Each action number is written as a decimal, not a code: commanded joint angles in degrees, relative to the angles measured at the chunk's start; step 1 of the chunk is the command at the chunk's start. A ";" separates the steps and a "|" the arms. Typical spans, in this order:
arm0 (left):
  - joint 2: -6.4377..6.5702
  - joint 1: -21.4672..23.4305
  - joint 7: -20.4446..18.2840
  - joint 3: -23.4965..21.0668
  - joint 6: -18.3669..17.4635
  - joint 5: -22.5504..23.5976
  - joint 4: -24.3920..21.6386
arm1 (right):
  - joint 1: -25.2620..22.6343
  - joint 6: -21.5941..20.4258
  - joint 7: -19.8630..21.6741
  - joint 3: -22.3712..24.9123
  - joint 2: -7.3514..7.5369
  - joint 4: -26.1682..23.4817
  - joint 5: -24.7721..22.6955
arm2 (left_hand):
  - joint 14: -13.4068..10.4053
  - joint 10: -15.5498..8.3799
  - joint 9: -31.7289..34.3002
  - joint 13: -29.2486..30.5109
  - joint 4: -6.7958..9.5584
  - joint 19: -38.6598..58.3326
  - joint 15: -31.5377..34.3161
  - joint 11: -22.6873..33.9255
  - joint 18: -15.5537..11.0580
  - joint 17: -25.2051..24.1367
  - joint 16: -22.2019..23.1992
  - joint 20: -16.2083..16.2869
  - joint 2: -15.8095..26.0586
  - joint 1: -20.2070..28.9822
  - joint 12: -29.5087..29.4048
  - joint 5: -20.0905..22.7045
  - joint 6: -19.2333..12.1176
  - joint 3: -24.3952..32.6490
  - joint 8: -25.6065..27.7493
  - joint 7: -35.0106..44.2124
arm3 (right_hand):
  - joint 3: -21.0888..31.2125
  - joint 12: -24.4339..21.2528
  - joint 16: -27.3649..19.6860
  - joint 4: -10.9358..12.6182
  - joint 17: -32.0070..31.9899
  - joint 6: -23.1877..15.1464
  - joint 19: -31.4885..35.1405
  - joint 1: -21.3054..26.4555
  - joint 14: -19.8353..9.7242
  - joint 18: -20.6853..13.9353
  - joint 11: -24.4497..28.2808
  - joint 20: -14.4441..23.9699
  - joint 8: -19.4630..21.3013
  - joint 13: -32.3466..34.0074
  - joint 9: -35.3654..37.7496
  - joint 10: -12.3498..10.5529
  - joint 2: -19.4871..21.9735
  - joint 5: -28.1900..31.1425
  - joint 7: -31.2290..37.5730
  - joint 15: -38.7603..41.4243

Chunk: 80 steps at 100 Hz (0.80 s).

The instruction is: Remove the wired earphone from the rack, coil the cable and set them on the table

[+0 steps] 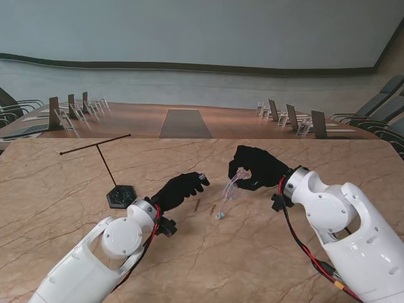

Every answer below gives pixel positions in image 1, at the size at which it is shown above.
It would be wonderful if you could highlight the brown wooden conference table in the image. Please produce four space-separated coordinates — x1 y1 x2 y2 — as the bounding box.
0 101 384 141

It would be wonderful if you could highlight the red black arm cable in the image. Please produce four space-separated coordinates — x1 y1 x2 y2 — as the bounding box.
112 203 162 294
277 176 364 303

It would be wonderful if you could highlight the red black left arm cable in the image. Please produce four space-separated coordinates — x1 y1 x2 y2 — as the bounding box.
112 203 162 294

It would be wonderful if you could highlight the thin white cable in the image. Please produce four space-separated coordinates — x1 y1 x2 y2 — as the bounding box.
215 169 253 221

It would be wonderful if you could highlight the grey desk pad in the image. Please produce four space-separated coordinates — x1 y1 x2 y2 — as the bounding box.
0 123 51 140

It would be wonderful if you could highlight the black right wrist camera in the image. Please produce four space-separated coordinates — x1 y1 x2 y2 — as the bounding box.
271 192 292 213

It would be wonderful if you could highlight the black T-bar rack hexagon base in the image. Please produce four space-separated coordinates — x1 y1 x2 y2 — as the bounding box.
59 133 139 210

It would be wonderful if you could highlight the dark grey office chair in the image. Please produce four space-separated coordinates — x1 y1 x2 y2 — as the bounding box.
0 110 20 129
356 91 404 132
329 74 404 122
377 115 404 159
0 87 45 119

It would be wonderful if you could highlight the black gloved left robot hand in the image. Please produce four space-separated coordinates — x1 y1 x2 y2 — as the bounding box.
150 172 211 215

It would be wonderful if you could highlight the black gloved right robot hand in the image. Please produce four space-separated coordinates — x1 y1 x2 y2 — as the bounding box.
227 145 296 192

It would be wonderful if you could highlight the red black right arm cable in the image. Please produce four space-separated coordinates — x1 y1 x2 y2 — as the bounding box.
277 176 364 303

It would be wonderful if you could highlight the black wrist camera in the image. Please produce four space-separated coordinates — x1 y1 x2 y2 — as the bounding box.
271 192 292 213
157 217 178 238

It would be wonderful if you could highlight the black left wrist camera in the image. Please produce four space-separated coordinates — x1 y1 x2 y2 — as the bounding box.
157 217 178 238

